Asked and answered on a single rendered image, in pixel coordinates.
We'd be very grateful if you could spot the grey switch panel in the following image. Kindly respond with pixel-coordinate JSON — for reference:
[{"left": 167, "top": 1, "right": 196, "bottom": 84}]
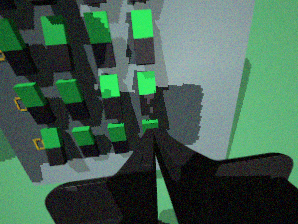
[{"left": 0, "top": 0, "right": 256, "bottom": 186}]

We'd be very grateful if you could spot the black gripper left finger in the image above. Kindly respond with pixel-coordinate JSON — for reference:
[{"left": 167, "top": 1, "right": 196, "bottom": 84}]
[{"left": 44, "top": 128, "right": 158, "bottom": 224}]

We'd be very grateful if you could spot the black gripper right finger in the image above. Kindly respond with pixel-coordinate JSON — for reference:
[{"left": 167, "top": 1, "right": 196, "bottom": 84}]
[{"left": 152, "top": 128, "right": 294, "bottom": 224}]

